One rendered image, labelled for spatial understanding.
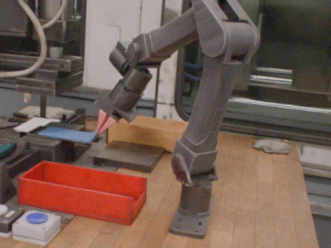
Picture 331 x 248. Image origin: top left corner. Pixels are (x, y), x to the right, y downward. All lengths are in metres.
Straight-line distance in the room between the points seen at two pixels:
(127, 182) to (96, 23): 0.90
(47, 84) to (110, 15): 0.75
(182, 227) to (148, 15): 0.98
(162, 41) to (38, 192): 0.41
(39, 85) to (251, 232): 0.57
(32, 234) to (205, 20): 0.49
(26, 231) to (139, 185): 0.29
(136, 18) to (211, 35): 0.92
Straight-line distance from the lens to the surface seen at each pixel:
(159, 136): 1.38
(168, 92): 1.70
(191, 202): 0.98
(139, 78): 1.08
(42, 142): 1.15
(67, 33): 1.14
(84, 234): 0.91
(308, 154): 1.69
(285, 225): 1.05
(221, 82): 0.89
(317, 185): 1.75
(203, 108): 0.92
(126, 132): 1.41
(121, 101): 1.10
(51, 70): 1.15
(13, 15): 1.16
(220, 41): 0.85
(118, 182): 1.05
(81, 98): 1.85
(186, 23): 0.95
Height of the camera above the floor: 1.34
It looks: 15 degrees down
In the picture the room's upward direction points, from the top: 4 degrees clockwise
